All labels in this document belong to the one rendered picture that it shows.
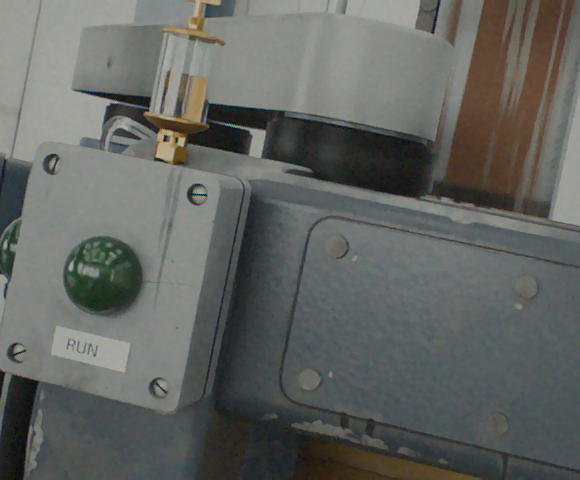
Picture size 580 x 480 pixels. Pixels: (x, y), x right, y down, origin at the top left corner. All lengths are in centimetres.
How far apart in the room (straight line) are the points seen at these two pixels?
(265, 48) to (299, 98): 6
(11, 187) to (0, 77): 534
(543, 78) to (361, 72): 39
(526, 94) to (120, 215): 57
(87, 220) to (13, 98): 581
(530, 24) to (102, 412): 57
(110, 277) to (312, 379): 10
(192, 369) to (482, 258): 12
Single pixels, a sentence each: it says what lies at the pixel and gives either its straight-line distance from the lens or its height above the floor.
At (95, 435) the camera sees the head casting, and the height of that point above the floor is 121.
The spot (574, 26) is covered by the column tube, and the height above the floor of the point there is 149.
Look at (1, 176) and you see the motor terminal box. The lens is 99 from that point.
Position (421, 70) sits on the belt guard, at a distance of 64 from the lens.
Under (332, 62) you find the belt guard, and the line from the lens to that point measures 64.
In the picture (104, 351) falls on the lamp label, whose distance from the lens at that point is 49.
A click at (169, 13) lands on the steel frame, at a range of 557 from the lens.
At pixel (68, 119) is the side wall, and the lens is 617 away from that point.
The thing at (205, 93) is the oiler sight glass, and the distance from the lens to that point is 56.
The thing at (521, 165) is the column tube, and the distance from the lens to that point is 100.
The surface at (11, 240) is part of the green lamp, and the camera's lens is 51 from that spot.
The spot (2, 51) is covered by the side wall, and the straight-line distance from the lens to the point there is 634.
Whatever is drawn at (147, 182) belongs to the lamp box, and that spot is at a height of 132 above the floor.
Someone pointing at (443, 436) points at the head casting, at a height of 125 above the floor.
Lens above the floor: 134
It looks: 3 degrees down
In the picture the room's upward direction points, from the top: 11 degrees clockwise
